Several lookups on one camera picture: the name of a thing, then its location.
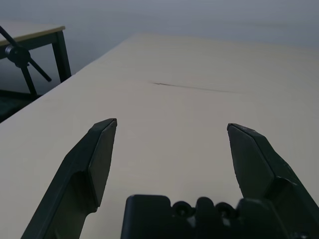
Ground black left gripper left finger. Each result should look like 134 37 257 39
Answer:
20 118 118 239

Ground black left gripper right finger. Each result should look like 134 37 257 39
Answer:
226 122 319 239

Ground black tripod stand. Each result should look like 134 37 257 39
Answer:
0 26 52 97

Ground wooden side table black legs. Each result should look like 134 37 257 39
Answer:
0 21 73 97

